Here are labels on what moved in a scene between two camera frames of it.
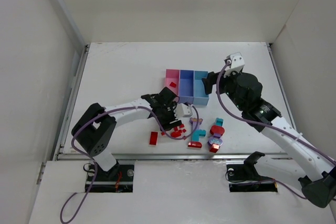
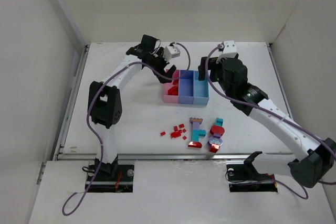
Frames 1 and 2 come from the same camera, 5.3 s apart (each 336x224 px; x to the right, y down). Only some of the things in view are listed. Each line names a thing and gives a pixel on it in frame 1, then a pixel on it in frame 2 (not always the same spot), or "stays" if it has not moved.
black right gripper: x=214 y=80 to x=209 y=64
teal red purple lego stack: x=217 y=130 stays
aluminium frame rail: x=61 y=145 stays
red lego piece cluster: x=175 y=134 stays
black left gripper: x=169 y=115 to x=159 y=64
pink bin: x=172 y=75 stays
